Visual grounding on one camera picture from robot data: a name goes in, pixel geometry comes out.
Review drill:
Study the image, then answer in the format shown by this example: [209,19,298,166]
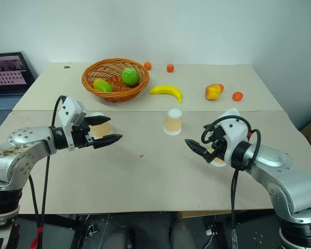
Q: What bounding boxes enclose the orange wicker basket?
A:
[81,58,150,103]

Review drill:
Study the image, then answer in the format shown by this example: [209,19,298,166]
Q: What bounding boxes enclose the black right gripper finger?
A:
[184,139,216,164]

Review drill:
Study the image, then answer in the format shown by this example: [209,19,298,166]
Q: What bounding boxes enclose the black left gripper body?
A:
[71,117,96,149]

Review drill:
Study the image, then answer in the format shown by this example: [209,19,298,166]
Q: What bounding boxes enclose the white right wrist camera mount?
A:
[219,107,251,164]

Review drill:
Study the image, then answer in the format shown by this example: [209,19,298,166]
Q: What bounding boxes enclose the yellow toy banana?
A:
[149,85,184,104]

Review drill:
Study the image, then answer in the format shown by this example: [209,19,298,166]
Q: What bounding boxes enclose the round green toy fruit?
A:
[121,67,140,87]

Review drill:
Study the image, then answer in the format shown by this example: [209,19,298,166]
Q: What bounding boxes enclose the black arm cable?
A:
[28,95,68,249]
[201,115,262,249]

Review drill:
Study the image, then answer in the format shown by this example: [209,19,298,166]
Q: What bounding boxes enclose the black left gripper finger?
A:
[89,134,124,150]
[86,116,111,126]

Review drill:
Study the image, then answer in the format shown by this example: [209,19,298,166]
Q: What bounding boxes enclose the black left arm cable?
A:
[28,95,68,249]

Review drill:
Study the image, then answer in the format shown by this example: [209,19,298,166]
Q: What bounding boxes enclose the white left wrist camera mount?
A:
[57,96,88,151]

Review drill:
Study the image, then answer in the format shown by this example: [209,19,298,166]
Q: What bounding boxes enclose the green yellow toy mango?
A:
[93,78,114,93]

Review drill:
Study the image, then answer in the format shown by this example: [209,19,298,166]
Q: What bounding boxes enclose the open grey laptop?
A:
[0,52,37,127]

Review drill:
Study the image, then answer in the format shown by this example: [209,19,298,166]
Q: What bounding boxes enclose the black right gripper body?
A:
[206,126,229,163]

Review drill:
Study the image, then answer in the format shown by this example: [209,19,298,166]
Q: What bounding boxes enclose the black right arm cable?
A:
[201,115,262,249]

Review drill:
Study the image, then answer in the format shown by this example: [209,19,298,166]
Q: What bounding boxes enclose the yellow red toy fruit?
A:
[205,83,222,102]

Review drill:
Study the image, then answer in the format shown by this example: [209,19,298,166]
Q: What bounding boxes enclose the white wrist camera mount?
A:
[219,107,251,164]
[57,96,88,151]

